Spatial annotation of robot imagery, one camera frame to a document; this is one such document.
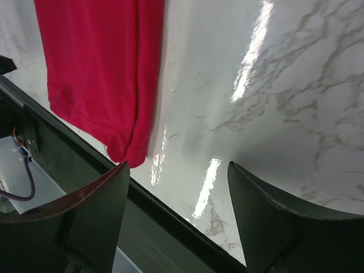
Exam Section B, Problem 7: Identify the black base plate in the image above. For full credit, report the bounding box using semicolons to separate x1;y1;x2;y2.
1;77;246;272

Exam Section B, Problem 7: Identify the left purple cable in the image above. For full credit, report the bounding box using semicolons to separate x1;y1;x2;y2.
0;155;36;201

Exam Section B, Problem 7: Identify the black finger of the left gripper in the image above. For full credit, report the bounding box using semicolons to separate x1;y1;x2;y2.
0;56;16;75

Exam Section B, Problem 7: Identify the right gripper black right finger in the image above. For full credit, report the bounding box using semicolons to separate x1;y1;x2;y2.
227;162;363;272

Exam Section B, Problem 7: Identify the red t shirt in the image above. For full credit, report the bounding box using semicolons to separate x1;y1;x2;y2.
35;1;164;168

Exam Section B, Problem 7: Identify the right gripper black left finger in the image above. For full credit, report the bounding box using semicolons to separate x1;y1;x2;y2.
1;163;130;272

